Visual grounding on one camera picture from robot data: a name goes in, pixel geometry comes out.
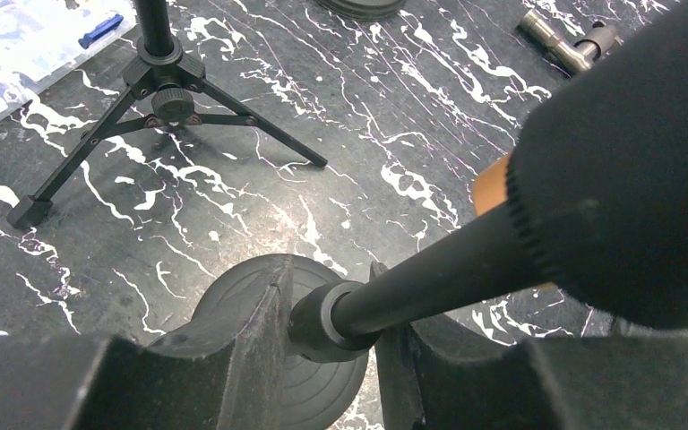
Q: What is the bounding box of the black round-base mic stand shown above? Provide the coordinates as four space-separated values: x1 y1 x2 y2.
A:
191 0 688 430

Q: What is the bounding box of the black tripod mic stand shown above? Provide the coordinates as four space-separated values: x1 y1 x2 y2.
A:
6 0 328 230

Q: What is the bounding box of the clear plastic parts box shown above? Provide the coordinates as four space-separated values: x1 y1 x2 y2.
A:
0 1 136 121

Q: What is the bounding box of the gold microphone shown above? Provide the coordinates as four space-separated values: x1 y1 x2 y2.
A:
470 155 553 297

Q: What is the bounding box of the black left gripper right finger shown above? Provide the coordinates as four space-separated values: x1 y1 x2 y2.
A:
369 262 688 430

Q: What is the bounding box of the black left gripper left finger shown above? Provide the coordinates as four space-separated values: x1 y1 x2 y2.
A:
0 257 293 429

